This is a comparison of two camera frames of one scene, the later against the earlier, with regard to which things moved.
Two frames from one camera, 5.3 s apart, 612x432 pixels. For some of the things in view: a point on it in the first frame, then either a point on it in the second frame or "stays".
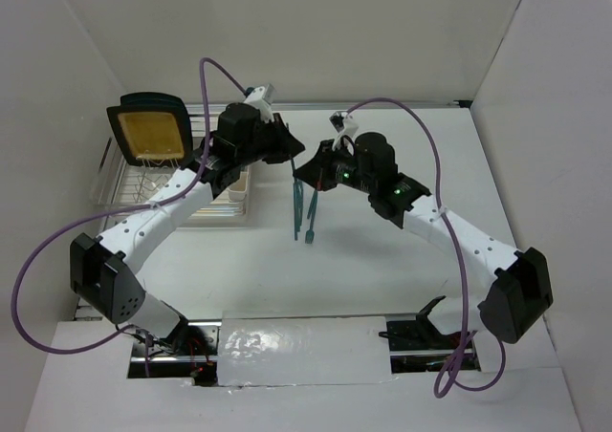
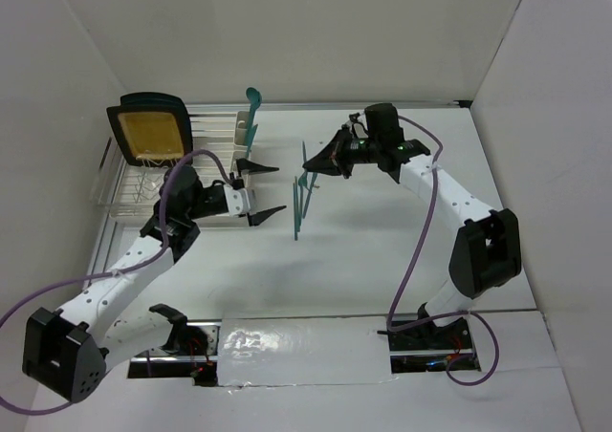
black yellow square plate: [153, 129] stays
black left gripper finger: [284, 143] to [257, 218]
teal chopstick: [295, 207] stays
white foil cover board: [258, 348] stays
